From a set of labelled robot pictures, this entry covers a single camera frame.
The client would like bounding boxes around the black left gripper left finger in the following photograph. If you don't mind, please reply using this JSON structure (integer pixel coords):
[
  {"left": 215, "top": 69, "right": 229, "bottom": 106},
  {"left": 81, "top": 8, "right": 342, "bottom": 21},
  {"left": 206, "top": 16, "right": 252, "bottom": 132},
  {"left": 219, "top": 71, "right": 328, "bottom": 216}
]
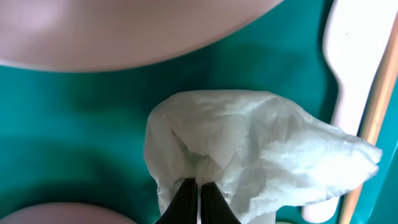
[{"left": 155, "top": 179, "right": 198, "bottom": 224}]

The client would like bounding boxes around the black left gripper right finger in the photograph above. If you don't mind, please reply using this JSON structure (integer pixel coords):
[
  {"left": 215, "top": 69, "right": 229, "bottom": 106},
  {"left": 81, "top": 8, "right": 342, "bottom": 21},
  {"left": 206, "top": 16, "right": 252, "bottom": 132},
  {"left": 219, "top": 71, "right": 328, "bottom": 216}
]
[{"left": 200, "top": 182, "right": 241, "bottom": 224}]

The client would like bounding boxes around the white napkin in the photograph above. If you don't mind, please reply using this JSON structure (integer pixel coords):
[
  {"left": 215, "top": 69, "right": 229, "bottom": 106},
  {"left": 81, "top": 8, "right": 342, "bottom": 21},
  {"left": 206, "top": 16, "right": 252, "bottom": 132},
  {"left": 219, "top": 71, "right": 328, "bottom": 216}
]
[{"left": 144, "top": 90, "right": 382, "bottom": 223}]

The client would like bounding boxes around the pink bowl with food scraps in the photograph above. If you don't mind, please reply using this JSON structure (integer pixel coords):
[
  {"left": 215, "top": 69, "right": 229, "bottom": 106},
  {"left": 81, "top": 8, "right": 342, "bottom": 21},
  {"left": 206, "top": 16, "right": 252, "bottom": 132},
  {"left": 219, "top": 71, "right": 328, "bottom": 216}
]
[{"left": 1, "top": 203, "right": 136, "bottom": 224}]

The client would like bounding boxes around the teal serving tray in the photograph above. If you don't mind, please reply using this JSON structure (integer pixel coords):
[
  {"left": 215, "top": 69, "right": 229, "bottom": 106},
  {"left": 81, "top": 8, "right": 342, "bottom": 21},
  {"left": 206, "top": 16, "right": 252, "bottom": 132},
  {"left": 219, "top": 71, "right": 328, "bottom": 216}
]
[{"left": 0, "top": 0, "right": 398, "bottom": 224}]

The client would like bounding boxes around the wooden chopstick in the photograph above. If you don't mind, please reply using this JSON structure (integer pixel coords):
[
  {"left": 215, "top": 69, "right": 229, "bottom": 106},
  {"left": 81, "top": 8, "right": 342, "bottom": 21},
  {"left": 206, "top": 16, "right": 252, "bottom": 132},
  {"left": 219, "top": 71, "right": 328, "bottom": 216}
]
[{"left": 338, "top": 19, "right": 397, "bottom": 224}]

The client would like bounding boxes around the large pink plate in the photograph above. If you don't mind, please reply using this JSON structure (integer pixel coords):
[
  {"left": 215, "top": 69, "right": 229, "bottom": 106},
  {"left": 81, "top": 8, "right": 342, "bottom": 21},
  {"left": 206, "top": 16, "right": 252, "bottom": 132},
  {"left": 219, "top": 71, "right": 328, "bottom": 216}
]
[{"left": 1, "top": 0, "right": 281, "bottom": 72}]

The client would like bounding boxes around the white plastic fork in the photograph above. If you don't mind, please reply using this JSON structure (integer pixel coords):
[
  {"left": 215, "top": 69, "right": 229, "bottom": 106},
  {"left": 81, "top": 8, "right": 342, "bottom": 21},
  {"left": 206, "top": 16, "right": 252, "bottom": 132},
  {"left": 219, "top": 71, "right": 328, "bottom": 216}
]
[{"left": 300, "top": 0, "right": 398, "bottom": 224}]

